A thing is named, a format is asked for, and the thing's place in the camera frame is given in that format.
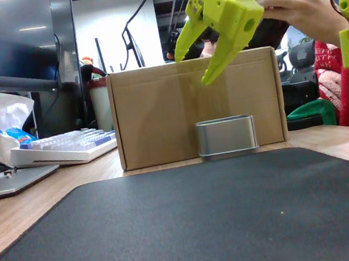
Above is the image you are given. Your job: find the square metal tin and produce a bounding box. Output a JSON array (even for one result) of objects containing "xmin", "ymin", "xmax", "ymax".
[{"xmin": 193, "ymin": 113, "xmax": 260, "ymax": 164}]

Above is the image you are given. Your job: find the brown cardboard box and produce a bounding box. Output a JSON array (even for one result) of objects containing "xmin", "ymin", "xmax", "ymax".
[{"xmin": 104, "ymin": 45, "xmax": 291, "ymax": 173}]

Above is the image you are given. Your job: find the black office chair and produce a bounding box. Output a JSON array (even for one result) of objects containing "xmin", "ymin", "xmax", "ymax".
[{"xmin": 276, "ymin": 40, "xmax": 321, "ymax": 85}]

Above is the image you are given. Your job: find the green fabric item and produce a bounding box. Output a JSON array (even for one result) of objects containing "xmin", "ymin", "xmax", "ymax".
[{"xmin": 285, "ymin": 97, "xmax": 339, "ymax": 132}]

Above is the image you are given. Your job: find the red plush toy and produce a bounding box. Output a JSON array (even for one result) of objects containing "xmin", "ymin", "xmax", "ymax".
[{"xmin": 78, "ymin": 54, "xmax": 108, "ymax": 82}]

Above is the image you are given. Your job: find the white waste bin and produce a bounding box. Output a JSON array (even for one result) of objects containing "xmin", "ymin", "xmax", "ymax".
[{"xmin": 86, "ymin": 76, "xmax": 115, "ymax": 134}]

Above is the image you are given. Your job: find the red knitted sweater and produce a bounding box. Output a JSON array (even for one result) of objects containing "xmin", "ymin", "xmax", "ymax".
[{"xmin": 310, "ymin": 36, "xmax": 349, "ymax": 133}]

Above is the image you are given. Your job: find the black mouse mat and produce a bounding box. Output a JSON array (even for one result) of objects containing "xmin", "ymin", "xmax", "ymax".
[{"xmin": 0, "ymin": 140, "xmax": 349, "ymax": 261}]

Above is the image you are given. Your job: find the white blue keyboard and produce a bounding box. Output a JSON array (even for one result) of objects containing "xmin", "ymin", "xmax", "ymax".
[{"xmin": 7, "ymin": 124, "xmax": 120, "ymax": 174}]

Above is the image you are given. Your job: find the black computer monitor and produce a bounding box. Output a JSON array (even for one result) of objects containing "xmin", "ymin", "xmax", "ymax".
[{"xmin": 0, "ymin": 0, "xmax": 83, "ymax": 97}]

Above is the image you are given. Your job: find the blue white tissue pack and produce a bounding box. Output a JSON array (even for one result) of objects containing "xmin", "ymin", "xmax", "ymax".
[{"xmin": 0, "ymin": 88, "xmax": 40, "ymax": 148}]

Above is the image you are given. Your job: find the grey monitor stand base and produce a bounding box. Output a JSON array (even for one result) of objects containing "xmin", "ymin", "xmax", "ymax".
[{"xmin": 0, "ymin": 162, "xmax": 64, "ymax": 201}]

